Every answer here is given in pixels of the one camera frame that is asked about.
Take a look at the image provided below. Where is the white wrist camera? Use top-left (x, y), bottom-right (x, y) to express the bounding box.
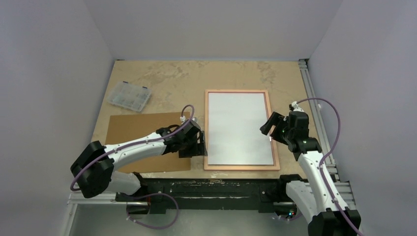
top-left (289, 101), bottom-right (304, 112)
top-left (179, 113), bottom-right (198, 126)

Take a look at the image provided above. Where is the aluminium rail frame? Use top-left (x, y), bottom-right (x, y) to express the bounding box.
top-left (60, 59), bottom-right (364, 236)

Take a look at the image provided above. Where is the sunset photo print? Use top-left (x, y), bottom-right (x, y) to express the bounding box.
top-left (207, 92), bottom-right (275, 166)

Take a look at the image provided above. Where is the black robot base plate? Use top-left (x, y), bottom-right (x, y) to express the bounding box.
top-left (115, 174), bottom-right (307, 214)

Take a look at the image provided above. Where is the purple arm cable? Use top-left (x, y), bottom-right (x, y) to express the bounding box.
top-left (272, 97), bottom-right (364, 236)
top-left (70, 104), bottom-right (180, 230)

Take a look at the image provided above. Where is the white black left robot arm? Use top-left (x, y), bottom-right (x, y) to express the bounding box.
top-left (70, 119), bottom-right (207, 201)

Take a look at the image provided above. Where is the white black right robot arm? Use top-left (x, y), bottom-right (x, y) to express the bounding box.
top-left (260, 111), bottom-right (361, 236)

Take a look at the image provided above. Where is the pink wooden picture frame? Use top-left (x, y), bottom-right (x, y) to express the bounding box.
top-left (204, 89), bottom-right (281, 172)

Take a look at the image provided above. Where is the brown cardboard backing board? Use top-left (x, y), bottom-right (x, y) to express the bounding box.
top-left (105, 112), bottom-right (191, 173)

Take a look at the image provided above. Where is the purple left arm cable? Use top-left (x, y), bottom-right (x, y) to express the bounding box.
top-left (70, 104), bottom-right (180, 230)

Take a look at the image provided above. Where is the clear plastic organizer box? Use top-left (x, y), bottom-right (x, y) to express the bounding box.
top-left (107, 81), bottom-right (151, 113)

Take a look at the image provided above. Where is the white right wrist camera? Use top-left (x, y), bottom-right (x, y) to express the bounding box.
top-left (289, 101), bottom-right (304, 112)

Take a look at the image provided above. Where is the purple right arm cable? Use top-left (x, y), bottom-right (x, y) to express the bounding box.
top-left (272, 97), bottom-right (364, 236)

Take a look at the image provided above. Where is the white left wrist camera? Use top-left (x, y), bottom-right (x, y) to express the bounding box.
top-left (179, 113), bottom-right (198, 126)

